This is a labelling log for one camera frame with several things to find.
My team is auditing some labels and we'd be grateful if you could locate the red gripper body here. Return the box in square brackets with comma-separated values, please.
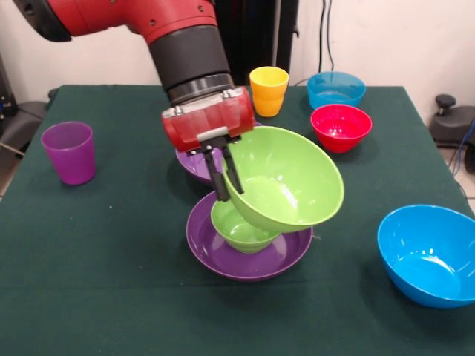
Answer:
[161, 85, 257, 155]

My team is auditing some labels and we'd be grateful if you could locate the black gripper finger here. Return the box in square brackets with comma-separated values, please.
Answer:
[221, 144, 246, 196]
[202, 147, 232, 203]

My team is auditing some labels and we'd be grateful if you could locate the large purple bowl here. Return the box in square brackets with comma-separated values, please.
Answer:
[186, 191, 314, 283]
[174, 122, 263, 183]

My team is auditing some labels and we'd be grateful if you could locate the small green bowl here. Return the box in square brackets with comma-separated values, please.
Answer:
[210, 200, 283, 254]

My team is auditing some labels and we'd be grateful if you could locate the large green bowl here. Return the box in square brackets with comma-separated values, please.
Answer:
[221, 125, 345, 234]

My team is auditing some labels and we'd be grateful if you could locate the yellow cup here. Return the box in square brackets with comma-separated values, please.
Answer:
[249, 66, 290, 118]

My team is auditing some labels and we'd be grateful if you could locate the small red bowl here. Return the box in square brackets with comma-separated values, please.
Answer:
[309, 104, 373, 154]

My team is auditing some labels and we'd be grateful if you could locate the small blue bowl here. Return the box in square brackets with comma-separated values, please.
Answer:
[306, 71, 367, 111]

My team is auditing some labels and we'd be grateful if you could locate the purple cup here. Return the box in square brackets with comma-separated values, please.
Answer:
[40, 121, 96, 186]

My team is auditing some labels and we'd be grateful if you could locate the dark green tablecloth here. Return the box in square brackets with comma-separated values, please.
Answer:
[0, 84, 475, 356]

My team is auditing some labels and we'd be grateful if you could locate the dark grey equipment base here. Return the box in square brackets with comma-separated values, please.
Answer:
[0, 99, 51, 159]
[429, 93, 475, 150]

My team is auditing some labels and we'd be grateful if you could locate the black equipment rack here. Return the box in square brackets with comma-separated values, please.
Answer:
[0, 51, 19, 123]

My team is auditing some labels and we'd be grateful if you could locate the large blue bowl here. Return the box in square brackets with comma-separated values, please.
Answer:
[376, 204, 475, 309]

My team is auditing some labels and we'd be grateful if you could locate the black wall cable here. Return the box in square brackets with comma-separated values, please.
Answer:
[318, 0, 326, 74]
[325, 0, 335, 72]

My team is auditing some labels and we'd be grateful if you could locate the blue floor cable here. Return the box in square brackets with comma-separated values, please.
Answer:
[453, 118, 475, 176]

